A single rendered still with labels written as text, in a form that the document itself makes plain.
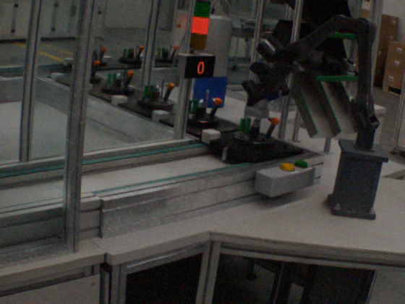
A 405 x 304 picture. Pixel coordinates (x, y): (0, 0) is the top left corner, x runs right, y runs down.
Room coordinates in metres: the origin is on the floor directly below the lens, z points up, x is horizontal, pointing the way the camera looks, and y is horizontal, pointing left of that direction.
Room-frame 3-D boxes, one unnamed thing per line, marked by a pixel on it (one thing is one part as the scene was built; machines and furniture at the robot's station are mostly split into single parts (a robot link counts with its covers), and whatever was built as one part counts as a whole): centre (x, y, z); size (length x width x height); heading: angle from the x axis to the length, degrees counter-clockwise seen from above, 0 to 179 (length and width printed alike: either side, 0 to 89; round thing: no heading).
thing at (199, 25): (1.92, 0.06, 1.33); 0.05 x 0.05 x 0.05
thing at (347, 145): (1.76, -0.48, 0.96); 0.15 x 0.15 x 0.20; 87
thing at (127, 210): (1.67, -0.08, 0.91); 0.89 x 0.06 x 0.11; 136
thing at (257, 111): (1.99, -0.15, 1.09); 0.08 x 0.04 x 0.07; 47
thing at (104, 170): (1.78, 0.07, 0.91); 0.84 x 0.28 x 0.10; 136
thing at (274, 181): (1.77, -0.26, 0.93); 0.21 x 0.07 x 0.06; 136
